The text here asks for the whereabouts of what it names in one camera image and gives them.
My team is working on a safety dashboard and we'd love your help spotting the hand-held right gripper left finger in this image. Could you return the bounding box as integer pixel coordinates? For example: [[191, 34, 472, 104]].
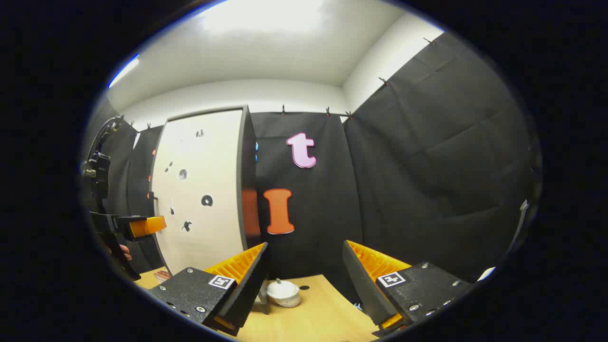
[[148, 241, 270, 336]]

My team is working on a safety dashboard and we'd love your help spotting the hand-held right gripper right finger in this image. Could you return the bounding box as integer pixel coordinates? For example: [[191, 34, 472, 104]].
[[342, 240, 475, 335]]

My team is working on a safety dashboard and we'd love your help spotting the white cabinet door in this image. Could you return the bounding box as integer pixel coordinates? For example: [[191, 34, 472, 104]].
[[150, 107, 247, 276]]

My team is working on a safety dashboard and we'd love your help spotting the grey cabinet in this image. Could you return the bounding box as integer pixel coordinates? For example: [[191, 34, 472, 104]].
[[164, 105, 272, 315]]

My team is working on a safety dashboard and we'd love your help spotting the small white lidded jar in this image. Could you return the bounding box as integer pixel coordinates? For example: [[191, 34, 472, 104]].
[[266, 279, 302, 308]]

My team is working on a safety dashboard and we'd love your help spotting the ceiling light panel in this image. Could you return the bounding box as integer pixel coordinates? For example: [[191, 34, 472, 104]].
[[197, 0, 328, 34], [107, 53, 141, 88]]

